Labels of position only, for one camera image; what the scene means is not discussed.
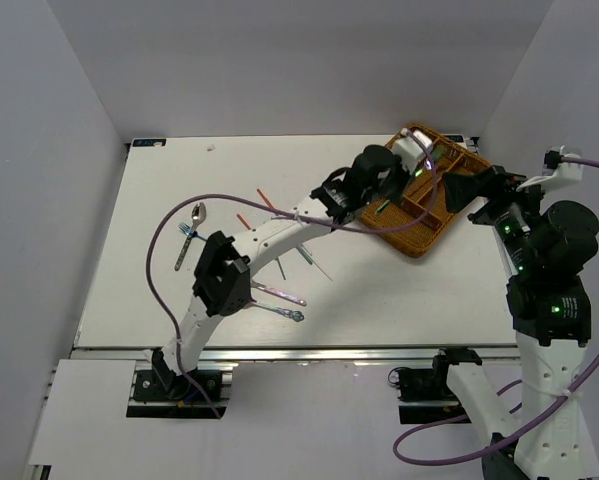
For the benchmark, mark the silver spoon blue handle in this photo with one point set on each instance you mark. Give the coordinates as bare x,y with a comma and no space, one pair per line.
198,216

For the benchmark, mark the purple iridescent spoon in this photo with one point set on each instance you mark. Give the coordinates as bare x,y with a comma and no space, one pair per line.
294,315

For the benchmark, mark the teal chopstick right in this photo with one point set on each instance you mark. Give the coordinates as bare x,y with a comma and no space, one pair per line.
305,254

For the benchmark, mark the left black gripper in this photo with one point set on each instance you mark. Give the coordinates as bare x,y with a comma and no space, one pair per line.
402,175

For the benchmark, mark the orange wicker cutlery tray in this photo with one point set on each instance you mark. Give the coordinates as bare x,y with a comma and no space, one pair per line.
419,219

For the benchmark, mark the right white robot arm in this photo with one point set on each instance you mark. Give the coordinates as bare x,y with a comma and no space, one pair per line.
552,321

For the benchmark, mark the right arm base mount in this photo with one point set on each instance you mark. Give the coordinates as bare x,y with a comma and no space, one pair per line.
423,392

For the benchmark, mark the blue label sticker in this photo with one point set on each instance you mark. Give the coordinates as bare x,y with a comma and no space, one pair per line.
148,142

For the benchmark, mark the orange white chopstick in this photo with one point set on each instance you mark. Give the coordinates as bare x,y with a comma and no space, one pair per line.
265,199

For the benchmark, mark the iridescent rainbow fork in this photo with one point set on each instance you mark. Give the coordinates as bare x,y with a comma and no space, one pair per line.
382,207

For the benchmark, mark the teal chopstick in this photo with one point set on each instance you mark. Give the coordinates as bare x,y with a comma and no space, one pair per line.
282,271
305,254

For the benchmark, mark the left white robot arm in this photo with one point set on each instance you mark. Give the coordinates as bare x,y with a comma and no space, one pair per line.
227,264

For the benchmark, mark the orange chopstick left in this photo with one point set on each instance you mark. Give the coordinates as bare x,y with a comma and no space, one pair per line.
243,221

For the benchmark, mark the silver spoon pink handle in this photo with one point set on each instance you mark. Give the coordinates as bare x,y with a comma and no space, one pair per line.
278,293

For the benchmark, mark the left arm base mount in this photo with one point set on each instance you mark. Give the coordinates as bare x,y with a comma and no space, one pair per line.
150,399

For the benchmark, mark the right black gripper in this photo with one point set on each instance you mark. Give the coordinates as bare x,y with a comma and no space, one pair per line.
492,181

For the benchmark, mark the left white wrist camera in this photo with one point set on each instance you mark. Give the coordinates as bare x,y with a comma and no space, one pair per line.
412,147

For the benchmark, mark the teal chopstick left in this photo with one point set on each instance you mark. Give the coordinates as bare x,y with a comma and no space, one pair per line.
282,271

